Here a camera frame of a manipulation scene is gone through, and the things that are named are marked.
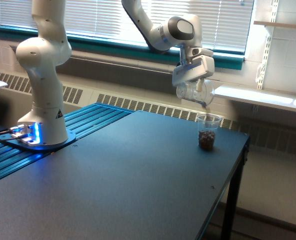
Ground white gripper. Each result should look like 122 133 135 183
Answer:
172 46 215 92

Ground clear plastic pouring cup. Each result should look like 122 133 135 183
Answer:
176 79 215 108

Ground brown nuts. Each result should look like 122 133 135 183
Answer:
198 130 216 151

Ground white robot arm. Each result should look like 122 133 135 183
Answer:
12 0 215 147

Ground clear plastic cup on table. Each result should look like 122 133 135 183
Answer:
196 113 222 151

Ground white window blinds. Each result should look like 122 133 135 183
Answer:
0 0 254 54

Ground white radiator vent cover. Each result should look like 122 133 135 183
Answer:
0 72 296 155

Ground black table leg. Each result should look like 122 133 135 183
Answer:
220 139 250 240

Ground white lower wall shelf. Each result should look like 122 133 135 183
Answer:
215 84 296 112

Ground wooden upper wall shelf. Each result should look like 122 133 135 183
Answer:
253 20 296 29

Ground white shelf bracket rail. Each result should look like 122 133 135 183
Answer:
254 0 279 90

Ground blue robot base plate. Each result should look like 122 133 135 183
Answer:
0 131 76 152

